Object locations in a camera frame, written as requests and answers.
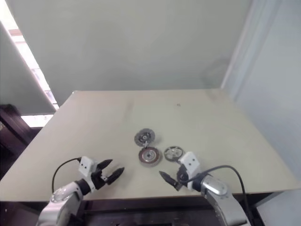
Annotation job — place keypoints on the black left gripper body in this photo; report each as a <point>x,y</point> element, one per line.
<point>97,180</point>

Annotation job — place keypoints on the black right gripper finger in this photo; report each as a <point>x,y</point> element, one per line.
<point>168,177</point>

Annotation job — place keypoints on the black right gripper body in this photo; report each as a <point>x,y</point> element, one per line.
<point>182,175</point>

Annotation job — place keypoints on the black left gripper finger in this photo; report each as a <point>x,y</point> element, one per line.
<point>116,174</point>
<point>105,163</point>

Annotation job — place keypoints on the silver spoked rotor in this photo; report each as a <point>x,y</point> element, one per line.
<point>173,153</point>

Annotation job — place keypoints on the round silver motor housing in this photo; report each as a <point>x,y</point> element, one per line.
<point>150,156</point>

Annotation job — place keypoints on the silver hinged motor lid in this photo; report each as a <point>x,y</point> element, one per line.
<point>144,136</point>

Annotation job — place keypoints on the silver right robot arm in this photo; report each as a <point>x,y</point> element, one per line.
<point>218,195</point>

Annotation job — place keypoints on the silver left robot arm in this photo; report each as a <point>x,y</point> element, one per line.
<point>63,202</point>

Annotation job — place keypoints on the dark wooden furniture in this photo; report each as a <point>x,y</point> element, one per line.
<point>11,131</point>

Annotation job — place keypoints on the white cabinet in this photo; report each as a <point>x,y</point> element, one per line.
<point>282,209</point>

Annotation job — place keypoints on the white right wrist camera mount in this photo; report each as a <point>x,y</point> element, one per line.
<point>190,162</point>

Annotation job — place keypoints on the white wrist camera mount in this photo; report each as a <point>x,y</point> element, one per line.
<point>190,162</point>
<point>85,164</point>

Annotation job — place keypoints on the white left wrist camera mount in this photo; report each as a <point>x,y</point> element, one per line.
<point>85,164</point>

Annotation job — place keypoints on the dark under-table frame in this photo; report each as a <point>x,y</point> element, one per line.
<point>141,212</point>

